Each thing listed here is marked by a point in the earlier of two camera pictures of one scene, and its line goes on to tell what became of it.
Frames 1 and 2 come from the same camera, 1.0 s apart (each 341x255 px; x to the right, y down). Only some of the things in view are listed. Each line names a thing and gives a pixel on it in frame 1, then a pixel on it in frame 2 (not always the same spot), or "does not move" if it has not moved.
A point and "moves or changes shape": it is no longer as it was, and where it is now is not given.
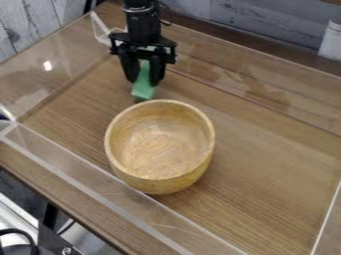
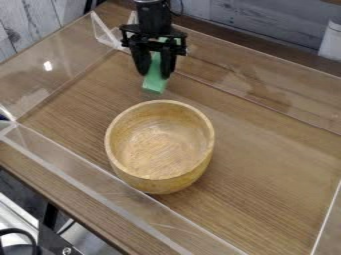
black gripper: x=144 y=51 to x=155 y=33
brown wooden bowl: x=159 y=142 does not move
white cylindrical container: x=330 y=45 does not move
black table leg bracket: x=51 y=241 does not move
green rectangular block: x=143 y=90 moves or changes shape
